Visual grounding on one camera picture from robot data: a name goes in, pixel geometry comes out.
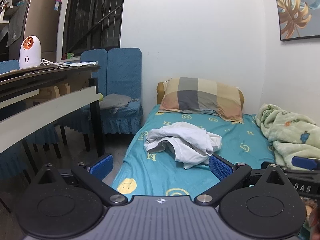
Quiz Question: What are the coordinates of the plaid pillow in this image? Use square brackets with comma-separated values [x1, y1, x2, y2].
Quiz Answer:
[159, 77, 244, 123]

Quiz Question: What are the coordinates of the dark barred window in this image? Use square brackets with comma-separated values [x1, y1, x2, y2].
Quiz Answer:
[62, 0, 126, 57]

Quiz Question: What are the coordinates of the grey cloth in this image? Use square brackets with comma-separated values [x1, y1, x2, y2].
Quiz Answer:
[99, 94, 140, 114]

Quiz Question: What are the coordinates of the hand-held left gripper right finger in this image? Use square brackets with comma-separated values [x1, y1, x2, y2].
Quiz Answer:
[194, 154, 288, 207]

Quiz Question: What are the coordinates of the white t-shirt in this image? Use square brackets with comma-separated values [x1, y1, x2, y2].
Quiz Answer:
[144, 122, 223, 170]

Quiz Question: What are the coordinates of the white power cable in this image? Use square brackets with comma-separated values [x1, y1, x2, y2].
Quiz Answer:
[41, 58, 68, 68]

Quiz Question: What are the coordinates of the metallic refrigerator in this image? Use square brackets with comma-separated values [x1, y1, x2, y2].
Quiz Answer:
[9, 0, 62, 62]

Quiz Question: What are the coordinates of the blue white plastic packet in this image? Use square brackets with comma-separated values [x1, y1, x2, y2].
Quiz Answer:
[61, 60, 98, 67]

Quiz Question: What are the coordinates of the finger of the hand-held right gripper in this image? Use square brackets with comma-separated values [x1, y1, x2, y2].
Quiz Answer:
[291, 156, 320, 172]

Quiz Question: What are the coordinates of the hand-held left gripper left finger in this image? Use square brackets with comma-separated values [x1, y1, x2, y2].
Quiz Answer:
[37, 154, 128, 207]

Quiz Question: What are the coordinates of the golden leaf wall painting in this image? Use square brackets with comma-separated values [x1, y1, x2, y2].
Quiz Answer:
[272, 0, 320, 42]

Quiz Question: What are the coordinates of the dark grey hanging towel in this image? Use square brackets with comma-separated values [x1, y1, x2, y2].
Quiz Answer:
[6, 4, 28, 47]

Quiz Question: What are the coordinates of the white facial steamer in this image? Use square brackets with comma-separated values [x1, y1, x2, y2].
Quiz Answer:
[19, 35, 41, 69]

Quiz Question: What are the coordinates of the mustard yellow pillow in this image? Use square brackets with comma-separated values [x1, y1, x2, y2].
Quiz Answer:
[157, 81, 245, 110]

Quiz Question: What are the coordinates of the pale green printed blanket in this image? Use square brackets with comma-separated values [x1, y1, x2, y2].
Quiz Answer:
[255, 103, 320, 167]

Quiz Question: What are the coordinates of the dark dining table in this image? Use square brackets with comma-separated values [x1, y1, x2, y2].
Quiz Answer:
[0, 64, 106, 214]

